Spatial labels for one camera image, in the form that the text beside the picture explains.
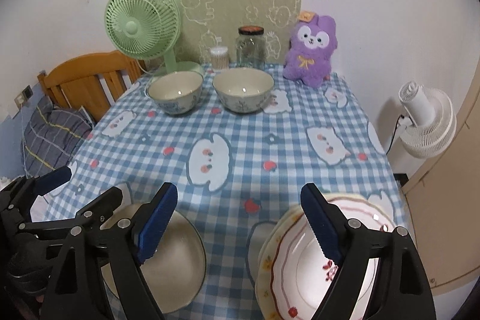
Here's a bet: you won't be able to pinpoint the large cream green-rimmed bowl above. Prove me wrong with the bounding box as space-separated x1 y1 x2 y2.
100 202 208 315

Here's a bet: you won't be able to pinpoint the grey plaid pillow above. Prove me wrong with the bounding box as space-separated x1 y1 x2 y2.
21 96 93 177

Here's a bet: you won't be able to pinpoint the cream plate yellow flowers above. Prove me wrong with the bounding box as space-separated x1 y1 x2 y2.
255 205 303 319

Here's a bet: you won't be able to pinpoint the blue floral ceramic bowl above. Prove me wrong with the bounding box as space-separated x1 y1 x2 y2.
145 71 203 115

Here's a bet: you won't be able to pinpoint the blue checkered tablecloth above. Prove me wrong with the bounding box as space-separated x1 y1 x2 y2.
46 65 407 319

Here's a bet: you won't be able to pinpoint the white standing fan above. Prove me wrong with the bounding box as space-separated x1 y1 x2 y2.
398 80 456 159

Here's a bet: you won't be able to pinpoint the leaf pattern ceramic bowl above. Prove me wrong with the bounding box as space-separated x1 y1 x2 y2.
212 67 275 114

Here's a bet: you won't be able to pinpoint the cotton swab container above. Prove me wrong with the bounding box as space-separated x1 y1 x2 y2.
209 46 230 71

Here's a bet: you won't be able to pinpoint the green desk fan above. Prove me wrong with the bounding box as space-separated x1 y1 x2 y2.
104 0 204 76

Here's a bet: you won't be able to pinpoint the glass jar black lid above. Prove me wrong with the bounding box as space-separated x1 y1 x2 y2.
236 25 266 70

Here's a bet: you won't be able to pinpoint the purple plush bunny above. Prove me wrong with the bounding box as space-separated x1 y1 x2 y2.
282 13 338 88

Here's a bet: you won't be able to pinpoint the wall power socket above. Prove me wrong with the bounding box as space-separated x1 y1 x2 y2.
15 85 33 108

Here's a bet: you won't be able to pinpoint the white fan power cable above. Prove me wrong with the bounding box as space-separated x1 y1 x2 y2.
136 58 159 97

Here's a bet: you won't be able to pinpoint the black standing fan cable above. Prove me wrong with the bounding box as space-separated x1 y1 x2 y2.
385 112 406 156

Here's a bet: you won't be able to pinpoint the green cartoon wall mat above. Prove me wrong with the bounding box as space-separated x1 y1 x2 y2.
174 0 302 63

